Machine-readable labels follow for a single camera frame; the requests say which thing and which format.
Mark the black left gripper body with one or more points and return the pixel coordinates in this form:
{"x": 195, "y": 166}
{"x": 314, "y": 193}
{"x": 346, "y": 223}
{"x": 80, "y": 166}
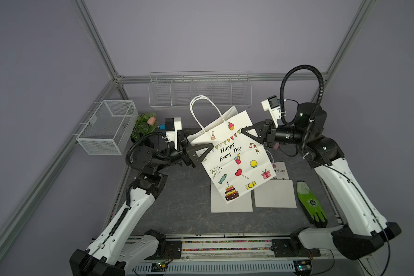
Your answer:
{"x": 183, "y": 146}

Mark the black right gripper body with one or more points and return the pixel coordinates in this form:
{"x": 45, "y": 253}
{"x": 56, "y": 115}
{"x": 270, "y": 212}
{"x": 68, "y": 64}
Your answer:
{"x": 271, "y": 134}

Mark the large white party paper bag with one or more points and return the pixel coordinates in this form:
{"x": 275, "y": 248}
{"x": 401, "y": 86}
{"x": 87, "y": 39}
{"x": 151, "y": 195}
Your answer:
{"x": 277, "y": 192}

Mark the small white party paper bag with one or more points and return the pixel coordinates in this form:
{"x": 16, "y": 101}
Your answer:
{"x": 219, "y": 205}

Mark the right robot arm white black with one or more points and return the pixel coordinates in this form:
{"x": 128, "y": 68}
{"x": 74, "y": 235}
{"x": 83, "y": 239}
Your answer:
{"x": 364, "y": 230}

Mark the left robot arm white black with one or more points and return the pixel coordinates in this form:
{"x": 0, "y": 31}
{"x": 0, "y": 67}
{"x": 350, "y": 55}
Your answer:
{"x": 134, "y": 193}

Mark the potted plant with pink flower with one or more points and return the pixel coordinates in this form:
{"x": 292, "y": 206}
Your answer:
{"x": 144, "y": 124}

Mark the green black work glove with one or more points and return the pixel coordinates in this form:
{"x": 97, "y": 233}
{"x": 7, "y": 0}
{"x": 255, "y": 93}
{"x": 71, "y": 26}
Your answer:
{"x": 311, "y": 205}

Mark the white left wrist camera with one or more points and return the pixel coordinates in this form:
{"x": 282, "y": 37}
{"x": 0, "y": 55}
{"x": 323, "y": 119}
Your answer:
{"x": 172, "y": 127}

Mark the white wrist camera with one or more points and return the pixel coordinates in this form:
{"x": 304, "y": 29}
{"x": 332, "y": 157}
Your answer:
{"x": 172, "y": 127}
{"x": 277, "y": 112}

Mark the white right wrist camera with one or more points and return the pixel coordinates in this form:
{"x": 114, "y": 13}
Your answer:
{"x": 277, "y": 112}

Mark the white wire wall shelf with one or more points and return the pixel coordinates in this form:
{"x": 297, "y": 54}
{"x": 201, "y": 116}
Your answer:
{"x": 177, "y": 89}

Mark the white wire side basket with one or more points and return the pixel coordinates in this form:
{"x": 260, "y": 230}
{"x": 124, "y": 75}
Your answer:
{"x": 109, "y": 128}

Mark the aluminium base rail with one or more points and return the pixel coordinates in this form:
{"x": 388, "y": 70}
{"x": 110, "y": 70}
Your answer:
{"x": 229, "y": 255}

